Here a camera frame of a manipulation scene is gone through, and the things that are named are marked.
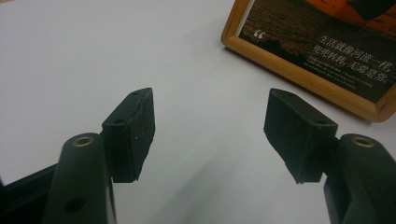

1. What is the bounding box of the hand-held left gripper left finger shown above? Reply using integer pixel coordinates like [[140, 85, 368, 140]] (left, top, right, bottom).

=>
[[102, 87, 156, 184]]

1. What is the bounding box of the wooden picture frame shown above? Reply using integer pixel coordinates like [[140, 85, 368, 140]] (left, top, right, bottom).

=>
[[220, 0, 396, 123]]

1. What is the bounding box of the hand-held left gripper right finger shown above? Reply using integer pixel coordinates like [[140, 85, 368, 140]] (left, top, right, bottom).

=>
[[263, 88, 339, 185]]

